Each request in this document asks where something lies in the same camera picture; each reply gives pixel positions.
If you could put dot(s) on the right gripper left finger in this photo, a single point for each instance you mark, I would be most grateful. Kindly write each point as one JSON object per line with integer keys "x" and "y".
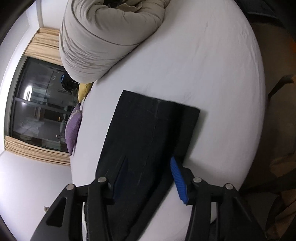
{"x": 63, "y": 220}

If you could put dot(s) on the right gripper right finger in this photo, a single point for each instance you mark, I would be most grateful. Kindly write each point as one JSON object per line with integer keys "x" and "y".
{"x": 218, "y": 213}

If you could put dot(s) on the black denim pants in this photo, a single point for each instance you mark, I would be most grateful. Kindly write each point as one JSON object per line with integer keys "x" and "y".
{"x": 148, "y": 132}

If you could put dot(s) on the purple cushion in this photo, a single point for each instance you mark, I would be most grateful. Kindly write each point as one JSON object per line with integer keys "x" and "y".
{"x": 72, "y": 128}

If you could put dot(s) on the left beige curtain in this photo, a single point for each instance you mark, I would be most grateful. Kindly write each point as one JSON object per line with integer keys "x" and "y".
{"x": 24, "y": 149}

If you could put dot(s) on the beige curtain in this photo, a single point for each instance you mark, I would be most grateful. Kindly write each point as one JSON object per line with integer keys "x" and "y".
{"x": 24, "y": 149}
{"x": 45, "y": 46}

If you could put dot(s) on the dark glass window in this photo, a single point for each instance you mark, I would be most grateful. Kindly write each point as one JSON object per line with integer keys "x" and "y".
{"x": 41, "y": 98}

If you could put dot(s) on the yellow cushion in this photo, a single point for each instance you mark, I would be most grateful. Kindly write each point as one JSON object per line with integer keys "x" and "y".
{"x": 83, "y": 91}

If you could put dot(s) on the white bed mattress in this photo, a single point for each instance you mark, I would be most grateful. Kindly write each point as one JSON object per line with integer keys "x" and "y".
{"x": 205, "y": 55}

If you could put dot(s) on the right beige curtain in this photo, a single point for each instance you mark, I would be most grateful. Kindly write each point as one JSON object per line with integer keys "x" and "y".
{"x": 45, "y": 46}

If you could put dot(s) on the rolled beige duvet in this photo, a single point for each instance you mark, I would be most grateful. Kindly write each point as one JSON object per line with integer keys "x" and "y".
{"x": 95, "y": 35}

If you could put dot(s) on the wall switch plate far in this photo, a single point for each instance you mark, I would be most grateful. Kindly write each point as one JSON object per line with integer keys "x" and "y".
{"x": 46, "y": 208}

